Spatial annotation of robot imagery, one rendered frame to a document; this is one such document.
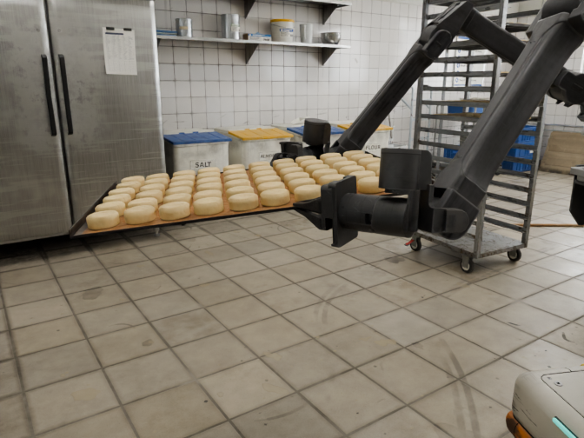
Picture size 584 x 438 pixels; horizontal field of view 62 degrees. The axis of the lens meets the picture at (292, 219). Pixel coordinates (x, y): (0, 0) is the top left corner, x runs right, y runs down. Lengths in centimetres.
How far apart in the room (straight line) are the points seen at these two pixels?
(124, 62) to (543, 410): 315
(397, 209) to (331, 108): 504
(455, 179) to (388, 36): 559
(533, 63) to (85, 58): 314
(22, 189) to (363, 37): 401
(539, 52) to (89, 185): 322
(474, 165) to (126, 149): 316
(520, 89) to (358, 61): 519
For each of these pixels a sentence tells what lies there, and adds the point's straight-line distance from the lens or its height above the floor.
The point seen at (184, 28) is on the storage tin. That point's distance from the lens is 460.
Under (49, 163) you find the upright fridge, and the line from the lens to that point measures 362.
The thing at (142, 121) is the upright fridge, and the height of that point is 91.
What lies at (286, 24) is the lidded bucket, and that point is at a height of 172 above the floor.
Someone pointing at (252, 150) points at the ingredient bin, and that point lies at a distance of 441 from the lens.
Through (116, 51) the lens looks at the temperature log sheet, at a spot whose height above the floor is 138.
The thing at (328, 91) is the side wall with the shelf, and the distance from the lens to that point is 567.
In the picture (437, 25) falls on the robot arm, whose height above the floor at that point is 131.
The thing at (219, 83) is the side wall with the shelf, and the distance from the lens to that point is 496.
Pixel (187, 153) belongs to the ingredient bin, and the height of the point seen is 62.
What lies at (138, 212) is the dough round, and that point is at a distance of 82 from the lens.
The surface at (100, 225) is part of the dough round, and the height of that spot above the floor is 96.
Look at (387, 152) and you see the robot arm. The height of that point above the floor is 108.
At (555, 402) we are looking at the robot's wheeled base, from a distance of 170.
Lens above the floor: 117
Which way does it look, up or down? 16 degrees down
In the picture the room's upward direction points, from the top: straight up
